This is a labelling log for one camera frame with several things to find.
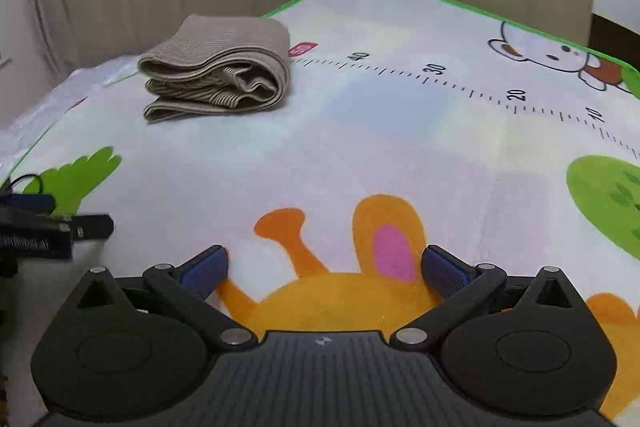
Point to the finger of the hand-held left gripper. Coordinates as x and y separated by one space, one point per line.
92 227
32 202

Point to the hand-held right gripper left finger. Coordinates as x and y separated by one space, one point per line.
205 272

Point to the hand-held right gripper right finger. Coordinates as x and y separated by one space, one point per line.
445 272

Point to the striped beige garment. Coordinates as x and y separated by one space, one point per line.
225 47

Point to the white quilted mattress cover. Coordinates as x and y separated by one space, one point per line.
60 97

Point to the printed play mat green border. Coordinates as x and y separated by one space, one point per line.
350 147

